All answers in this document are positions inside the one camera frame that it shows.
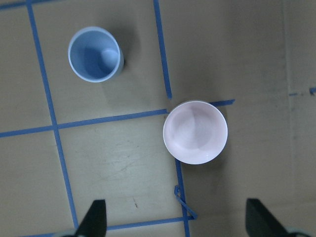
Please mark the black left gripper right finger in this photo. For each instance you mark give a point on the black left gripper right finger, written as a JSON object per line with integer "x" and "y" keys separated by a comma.
{"x": 260, "y": 222}

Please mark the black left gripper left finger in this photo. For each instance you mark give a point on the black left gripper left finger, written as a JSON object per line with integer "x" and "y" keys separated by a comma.
{"x": 94, "y": 223}

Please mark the blue cup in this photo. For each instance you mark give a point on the blue cup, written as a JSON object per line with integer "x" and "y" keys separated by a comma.
{"x": 94, "y": 55}

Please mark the pink bowl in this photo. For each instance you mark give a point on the pink bowl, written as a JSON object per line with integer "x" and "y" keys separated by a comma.
{"x": 195, "y": 132}

